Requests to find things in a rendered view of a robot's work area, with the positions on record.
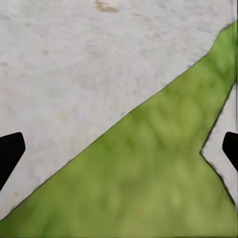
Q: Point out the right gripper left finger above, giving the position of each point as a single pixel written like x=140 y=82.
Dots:
x=12 y=147

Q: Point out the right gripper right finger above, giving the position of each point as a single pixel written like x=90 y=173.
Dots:
x=230 y=148

